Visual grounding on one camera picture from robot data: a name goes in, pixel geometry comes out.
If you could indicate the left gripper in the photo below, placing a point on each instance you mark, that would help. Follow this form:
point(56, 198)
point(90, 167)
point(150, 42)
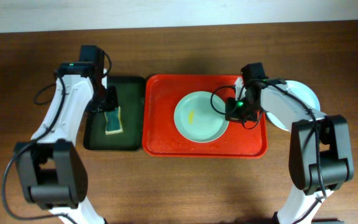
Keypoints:
point(109, 101)

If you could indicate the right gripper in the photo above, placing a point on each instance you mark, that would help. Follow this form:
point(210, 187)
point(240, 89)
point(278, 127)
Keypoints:
point(235, 113)

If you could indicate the green yellow sponge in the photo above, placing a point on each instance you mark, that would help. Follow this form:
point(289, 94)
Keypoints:
point(113, 122)

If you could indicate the mint green round plate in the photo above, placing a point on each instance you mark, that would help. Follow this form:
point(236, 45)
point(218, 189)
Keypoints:
point(198, 117)

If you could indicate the light blue round plate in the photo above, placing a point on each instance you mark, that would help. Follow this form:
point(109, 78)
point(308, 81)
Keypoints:
point(304, 93)

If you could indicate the white round plate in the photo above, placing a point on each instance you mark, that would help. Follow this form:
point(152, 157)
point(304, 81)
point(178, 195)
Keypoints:
point(273, 121)

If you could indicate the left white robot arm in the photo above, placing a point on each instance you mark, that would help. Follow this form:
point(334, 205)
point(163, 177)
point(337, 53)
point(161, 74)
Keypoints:
point(50, 170)

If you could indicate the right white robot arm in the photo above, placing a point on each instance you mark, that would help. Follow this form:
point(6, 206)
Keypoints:
point(320, 159)

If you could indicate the black plastic tray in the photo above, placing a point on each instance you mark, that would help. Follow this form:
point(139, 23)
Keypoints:
point(131, 99)

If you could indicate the red plastic tray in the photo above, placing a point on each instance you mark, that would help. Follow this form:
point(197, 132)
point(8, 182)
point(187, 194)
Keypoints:
point(161, 138)

